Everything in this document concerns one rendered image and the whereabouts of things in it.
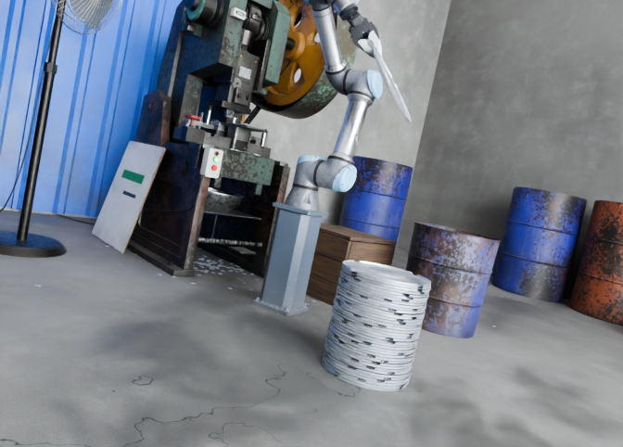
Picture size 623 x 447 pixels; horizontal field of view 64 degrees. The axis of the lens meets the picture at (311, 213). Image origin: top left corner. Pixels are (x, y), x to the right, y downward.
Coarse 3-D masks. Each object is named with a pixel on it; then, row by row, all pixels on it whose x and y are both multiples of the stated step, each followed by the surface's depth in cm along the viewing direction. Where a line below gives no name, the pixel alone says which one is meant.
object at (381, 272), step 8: (344, 264) 159; (352, 264) 166; (360, 264) 169; (368, 264) 173; (376, 264) 176; (360, 272) 151; (368, 272) 157; (376, 272) 157; (384, 272) 160; (392, 272) 164; (400, 272) 172; (408, 272) 173; (384, 280) 148; (392, 280) 148; (400, 280) 154; (408, 280) 157; (416, 280) 161; (424, 280) 164
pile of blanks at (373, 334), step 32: (352, 288) 156; (384, 288) 148; (416, 288) 150; (352, 320) 152; (384, 320) 149; (416, 320) 153; (352, 352) 151; (384, 352) 149; (352, 384) 151; (384, 384) 150
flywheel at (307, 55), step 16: (288, 0) 301; (304, 16) 294; (336, 16) 270; (288, 32) 303; (304, 32) 292; (304, 48) 291; (320, 48) 281; (304, 64) 289; (320, 64) 274; (288, 80) 298; (304, 80) 288; (272, 96) 303; (288, 96) 291
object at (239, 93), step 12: (240, 60) 264; (252, 60) 269; (240, 72) 266; (252, 72) 271; (228, 84) 264; (240, 84) 266; (252, 84) 272; (216, 96) 272; (228, 96) 264; (240, 96) 264
